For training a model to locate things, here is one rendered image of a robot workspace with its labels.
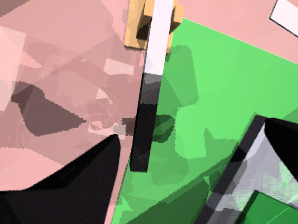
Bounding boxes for white flat bar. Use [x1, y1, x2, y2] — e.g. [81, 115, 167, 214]
[269, 0, 298, 38]

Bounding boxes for green flat mat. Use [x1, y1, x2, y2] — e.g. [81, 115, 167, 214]
[111, 17, 298, 224]

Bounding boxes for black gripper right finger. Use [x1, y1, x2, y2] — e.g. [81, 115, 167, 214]
[264, 118, 298, 182]

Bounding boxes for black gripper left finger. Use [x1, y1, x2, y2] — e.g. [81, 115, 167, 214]
[0, 134, 121, 224]

